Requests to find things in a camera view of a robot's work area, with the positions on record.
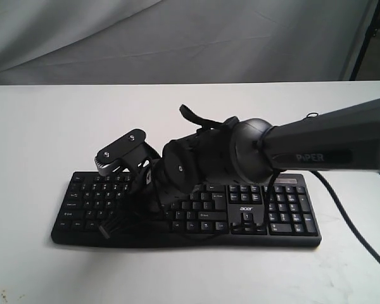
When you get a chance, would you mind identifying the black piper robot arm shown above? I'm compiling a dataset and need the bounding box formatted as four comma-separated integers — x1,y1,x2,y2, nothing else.
94,98,380,238

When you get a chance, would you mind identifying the grey backdrop cloth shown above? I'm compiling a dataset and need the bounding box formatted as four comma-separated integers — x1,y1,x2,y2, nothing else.
0,1,377,85

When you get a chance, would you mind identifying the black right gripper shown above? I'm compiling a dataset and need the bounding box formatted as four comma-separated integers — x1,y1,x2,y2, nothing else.
99,158,200,239

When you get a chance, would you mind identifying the black acer keyboard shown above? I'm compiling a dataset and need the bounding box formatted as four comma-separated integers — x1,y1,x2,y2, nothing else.
51,172,322,249

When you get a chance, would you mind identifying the black metal stand frame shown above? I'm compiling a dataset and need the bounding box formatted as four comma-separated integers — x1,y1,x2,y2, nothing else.
350,1,380,81

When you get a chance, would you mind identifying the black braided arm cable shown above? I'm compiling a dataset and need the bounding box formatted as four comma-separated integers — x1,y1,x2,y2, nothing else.
315,169,380,273

